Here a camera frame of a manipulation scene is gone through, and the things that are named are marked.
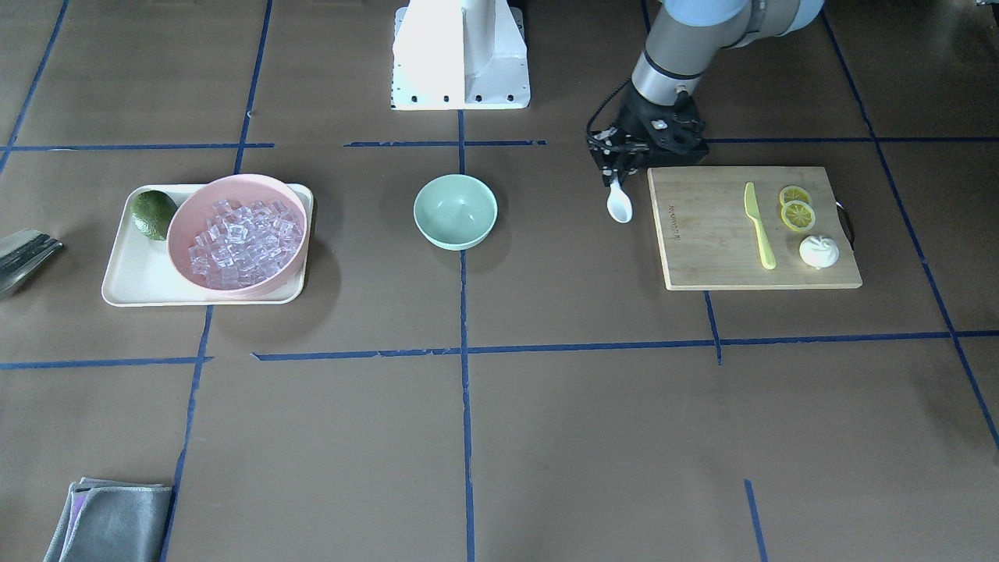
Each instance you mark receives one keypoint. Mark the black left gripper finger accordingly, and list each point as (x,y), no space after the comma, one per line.
(611,162)

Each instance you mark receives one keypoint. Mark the pile of clear ice cubes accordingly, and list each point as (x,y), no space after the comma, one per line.
(245,245)

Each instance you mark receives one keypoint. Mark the mint green bowl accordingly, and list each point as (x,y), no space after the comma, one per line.
(455,212)

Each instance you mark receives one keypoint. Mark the yellow plastic knife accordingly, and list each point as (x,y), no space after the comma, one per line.
(766,256)

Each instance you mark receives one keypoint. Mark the pink bowl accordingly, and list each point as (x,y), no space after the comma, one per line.
(191,220)

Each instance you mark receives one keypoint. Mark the white plastic spoon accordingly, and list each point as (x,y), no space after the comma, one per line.
(618,204)

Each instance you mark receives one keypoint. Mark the folded grey cloth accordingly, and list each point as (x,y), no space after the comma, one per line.
(107,520)

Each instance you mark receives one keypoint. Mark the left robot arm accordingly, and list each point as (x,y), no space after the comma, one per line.
(686,36)

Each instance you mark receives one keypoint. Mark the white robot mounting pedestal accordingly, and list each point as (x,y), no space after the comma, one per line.
(460,55)

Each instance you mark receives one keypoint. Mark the metal ice scoop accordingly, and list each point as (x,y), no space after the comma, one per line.
(22,254)

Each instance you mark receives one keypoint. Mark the cream plastic tray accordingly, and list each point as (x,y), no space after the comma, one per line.
(140,272)

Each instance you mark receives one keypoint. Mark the green avocado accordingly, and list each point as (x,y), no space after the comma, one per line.
(151,213)

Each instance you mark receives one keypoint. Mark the bamboo cutting board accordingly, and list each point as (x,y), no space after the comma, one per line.
(706,241)

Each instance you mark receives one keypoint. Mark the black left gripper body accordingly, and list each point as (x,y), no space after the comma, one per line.
(634,114)

